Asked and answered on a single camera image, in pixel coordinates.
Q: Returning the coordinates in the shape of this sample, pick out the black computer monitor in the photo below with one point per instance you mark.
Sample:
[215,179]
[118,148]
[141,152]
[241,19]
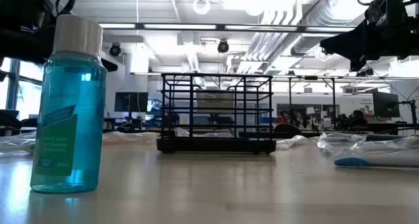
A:
[131,102]
[386,104]

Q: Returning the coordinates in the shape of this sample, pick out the black ceiling spotlight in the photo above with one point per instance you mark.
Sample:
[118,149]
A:
[365,72]

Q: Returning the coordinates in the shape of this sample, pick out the blue mouthwash bottle white cap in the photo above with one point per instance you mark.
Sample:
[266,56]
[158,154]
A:
[68,119]

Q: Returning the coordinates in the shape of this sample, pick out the person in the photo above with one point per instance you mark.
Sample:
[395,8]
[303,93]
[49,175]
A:
[357,117]

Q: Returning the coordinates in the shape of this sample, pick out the black background station frame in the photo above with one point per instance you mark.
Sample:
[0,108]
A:
[290,96]

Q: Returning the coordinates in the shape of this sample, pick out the large window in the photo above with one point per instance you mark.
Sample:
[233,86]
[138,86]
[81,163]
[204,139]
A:
[29,96]

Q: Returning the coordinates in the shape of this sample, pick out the dark background furniture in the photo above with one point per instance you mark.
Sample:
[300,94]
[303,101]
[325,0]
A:
[10,119]

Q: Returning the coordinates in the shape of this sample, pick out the grey background box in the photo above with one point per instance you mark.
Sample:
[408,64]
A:
[214,101]

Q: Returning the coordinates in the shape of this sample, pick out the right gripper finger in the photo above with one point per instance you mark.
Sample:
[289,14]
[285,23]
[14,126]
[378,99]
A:
[350,44]

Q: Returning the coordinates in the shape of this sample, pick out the black aluminium table frame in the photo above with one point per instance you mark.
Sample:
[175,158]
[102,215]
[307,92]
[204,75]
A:
[140,131]

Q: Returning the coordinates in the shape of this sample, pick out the black ceiling camera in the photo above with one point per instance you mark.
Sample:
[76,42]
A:
[223,46]
[114,49]

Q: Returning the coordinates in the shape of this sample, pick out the blue toothbrush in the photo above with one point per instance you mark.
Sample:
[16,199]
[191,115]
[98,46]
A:
[353,161]

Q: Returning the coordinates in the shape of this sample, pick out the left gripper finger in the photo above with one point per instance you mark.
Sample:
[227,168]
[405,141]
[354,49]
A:
[109,66]

